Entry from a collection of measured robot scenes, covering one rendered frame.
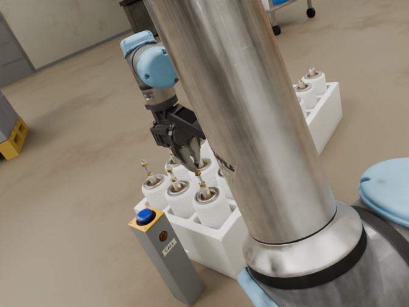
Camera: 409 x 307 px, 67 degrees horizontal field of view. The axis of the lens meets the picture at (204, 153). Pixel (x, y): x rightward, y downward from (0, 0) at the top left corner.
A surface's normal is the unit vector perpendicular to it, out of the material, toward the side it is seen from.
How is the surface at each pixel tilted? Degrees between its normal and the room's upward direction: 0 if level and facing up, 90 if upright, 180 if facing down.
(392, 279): 49
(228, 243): 90
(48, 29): 90
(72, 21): 90
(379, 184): 7
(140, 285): 0
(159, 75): 90
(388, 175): 7
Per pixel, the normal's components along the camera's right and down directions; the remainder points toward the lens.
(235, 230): 0.74, 0.10
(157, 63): 0.37, 0.37
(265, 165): -0.18, 0.33
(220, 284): -0.33, -0.81
